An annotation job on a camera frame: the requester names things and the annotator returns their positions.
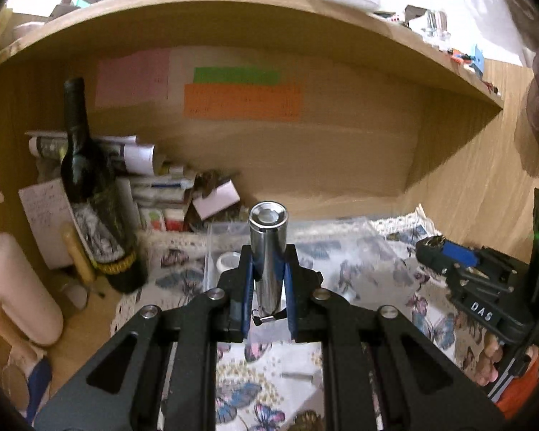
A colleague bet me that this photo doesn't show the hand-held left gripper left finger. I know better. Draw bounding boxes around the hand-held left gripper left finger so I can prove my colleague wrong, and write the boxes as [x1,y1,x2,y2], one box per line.
[35,245,255,431]

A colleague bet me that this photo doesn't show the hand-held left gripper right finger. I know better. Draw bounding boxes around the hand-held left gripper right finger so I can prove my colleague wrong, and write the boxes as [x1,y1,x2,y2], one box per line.
[284,244,506,431]

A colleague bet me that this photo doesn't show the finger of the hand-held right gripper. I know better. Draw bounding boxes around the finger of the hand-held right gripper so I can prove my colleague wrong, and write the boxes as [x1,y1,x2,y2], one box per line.
[415,236,479,274]

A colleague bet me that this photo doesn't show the silver metal cylinder flashlight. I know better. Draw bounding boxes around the silver metal cylinder flashlight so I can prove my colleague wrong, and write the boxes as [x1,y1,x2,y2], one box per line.
[249,201,288,324]

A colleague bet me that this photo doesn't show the person's right hand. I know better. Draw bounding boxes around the person's right hand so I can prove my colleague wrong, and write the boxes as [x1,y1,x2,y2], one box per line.
[475,333,505,386]

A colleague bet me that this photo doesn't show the white tape roll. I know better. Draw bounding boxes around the white tape roll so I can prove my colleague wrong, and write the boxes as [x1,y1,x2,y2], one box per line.
[216,251,241,274]

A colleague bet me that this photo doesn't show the clear plastic box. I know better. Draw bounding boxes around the clear plastic box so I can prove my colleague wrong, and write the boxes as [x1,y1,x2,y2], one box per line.
[204,216,407,306]

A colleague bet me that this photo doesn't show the butterfly print cloth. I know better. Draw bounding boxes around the butterfly print cloth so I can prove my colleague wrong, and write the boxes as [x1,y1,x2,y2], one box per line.
[110,204,499,431]

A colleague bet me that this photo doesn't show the small pink box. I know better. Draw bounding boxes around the small pink box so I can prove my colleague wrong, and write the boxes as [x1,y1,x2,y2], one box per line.
[192,180,241,219]

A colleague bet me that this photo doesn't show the stack of small packets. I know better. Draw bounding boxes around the stack of small packets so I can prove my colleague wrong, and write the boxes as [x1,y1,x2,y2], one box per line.
[130,164,197,232]

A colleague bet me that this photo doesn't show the wooden stick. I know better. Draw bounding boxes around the wooden stick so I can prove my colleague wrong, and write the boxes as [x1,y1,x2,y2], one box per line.
[61,222,97,284]

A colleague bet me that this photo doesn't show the dark wine bottle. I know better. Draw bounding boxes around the dark wine bottle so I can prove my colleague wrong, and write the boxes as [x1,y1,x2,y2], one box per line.
[60,77,148,293]

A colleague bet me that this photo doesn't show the rolled white papers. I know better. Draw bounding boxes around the rolled white papers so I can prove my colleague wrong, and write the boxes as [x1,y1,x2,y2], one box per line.
[25,130,156,176]

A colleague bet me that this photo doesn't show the orange paper sheet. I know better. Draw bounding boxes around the orange paper sheet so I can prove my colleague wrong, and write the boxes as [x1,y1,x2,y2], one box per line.
[183,83,303,122]

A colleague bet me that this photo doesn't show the green paper strip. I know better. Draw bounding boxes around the green paper strip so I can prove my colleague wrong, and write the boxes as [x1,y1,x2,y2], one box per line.
[193,66,282,86]

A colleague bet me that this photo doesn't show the white handwritten note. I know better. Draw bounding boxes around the white handwritten note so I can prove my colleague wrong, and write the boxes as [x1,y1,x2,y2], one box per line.
[18,178,75,270]

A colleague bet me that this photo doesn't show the clear glass bottle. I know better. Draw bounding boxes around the clear glass bottle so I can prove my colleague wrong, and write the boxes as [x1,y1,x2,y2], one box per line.
[420,9,451,42]

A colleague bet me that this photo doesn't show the pink cylindrical candle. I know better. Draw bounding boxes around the pink cylindrical candle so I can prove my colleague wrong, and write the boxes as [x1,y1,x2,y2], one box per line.
[0,232,64,347]

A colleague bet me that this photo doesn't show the pink paper sheet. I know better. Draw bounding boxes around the pink paper sheet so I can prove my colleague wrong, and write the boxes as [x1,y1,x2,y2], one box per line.
[94,47,171,108]

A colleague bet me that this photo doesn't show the wooden shelf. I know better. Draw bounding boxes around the wooden shelf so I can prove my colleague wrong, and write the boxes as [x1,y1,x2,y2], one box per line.
[0,0,506,113]

